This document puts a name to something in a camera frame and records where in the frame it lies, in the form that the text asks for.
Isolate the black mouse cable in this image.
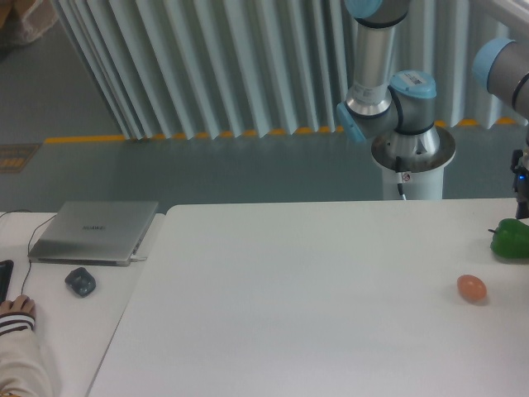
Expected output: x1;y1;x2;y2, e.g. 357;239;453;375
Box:
20;212;59;297

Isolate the brown egg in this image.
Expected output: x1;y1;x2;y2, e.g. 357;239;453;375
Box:
456;275;488;303

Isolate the black keyboard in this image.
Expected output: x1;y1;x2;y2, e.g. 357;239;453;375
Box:
0;260;14;303

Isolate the person's hand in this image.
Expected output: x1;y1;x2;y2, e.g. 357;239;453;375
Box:
1;295;36;334

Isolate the cream sleeved forearm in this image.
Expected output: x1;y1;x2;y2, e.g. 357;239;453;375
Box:
1;312;55;396

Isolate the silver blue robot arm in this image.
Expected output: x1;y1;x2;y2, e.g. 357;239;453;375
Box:
336;1;528;219

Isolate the green bell pepper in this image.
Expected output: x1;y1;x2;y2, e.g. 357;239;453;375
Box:
490;218;528;260

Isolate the white folding partition screen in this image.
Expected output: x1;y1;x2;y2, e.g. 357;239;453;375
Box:
54;1;525;140

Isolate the silver closed laptop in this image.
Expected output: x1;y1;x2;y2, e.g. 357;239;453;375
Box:
28;201;158;266

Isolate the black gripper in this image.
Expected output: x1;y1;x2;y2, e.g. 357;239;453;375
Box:
510;149;528;219

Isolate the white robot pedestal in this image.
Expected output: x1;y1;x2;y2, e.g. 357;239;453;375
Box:
381;167;444;200

